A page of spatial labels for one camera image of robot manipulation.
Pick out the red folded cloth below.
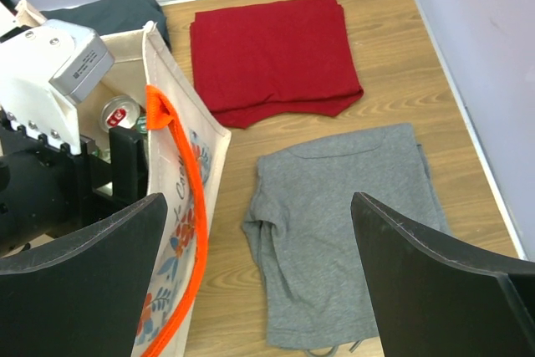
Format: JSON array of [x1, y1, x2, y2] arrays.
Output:
[[190, 0, 364, 129]]

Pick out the red top drink can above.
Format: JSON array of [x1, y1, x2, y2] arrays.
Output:
[[99, 95, 141, 132]]

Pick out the dark blue folded cloth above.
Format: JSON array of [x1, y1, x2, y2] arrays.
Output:
[[41, 0, 172, 51]]

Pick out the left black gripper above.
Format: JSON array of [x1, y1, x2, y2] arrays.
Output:
[[75, 127, 148, 223]]

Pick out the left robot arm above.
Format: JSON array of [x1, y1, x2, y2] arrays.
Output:
[[1, 121, 148, 255]]

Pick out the beige canvas bag orange handles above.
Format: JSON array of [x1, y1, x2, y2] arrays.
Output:
[[1, 1, 231, 356]]

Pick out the grey folded cloth right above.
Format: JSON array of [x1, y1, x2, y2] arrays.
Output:
[[242, 123, 449, 350]]

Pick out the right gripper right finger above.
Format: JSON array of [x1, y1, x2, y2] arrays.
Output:
[[351, 192, 534, 356]]

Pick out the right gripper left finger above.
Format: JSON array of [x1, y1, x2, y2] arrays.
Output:
[[1, 193, 167, 356]]

